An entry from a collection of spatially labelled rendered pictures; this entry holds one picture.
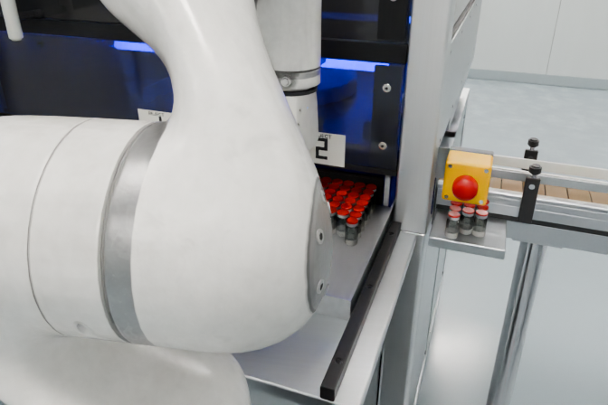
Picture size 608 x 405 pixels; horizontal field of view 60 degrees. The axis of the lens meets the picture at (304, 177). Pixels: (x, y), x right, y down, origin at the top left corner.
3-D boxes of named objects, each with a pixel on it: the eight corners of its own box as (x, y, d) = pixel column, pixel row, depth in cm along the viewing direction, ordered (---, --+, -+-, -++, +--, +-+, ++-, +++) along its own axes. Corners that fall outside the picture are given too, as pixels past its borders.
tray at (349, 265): (273, 188, 110) (273, 173, 108) (397, 209, 102) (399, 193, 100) (186, 281, 81) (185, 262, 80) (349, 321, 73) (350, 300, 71)
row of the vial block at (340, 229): (269, 217, 99) (268, 195, 97) (362, 234, 93) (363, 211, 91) (264, 222, 97) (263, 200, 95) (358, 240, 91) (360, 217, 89)
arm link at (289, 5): (251, 70, 73) (317, 73, 72) (246, -31, 68) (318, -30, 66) (263, 57, 81) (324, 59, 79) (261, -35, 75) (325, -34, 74)
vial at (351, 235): (346, 239, 92) (347, 215, 90) (358, 240, 91) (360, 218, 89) (343, 245, 90) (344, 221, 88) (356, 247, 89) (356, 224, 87)
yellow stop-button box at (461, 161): (445, 182, 95) (451, 145, 91) (488, 188, 92) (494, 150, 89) (440, 201, 88) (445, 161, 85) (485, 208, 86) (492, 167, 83)
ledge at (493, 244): (437, 210, 105) (438, 202, 105) (506, 221, 101) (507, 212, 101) (427, 245, 94) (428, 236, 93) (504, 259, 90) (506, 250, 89)
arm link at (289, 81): (308, 75, 71) (308, 97, 72) (327, 61, 79) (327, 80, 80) (251, 70, 74) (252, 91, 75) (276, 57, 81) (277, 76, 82)
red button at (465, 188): (451, 191, 88) (455, 169, 86) (477, 194, 87) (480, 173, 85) (450, 201, 85) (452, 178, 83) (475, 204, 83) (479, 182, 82)
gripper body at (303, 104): (303, 91, 72) (303, 166, 77) (327, 73, 80) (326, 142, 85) (253, 86, 74) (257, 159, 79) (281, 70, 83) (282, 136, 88)
